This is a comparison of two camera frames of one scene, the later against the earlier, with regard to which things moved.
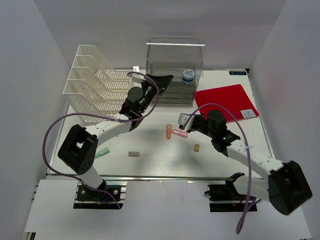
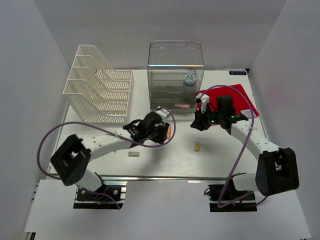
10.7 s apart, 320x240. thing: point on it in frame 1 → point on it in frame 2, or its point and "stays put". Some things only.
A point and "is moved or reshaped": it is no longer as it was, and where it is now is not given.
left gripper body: x=149 y=90 → x=158 y=135
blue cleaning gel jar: x=188 y=77 is moved or reshaped
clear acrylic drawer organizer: x=181 y=57 is moved or reshaped
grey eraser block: x=133 y=154 stays put
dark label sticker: x=237 y=73 stays put
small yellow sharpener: x=197 y=147 stays put
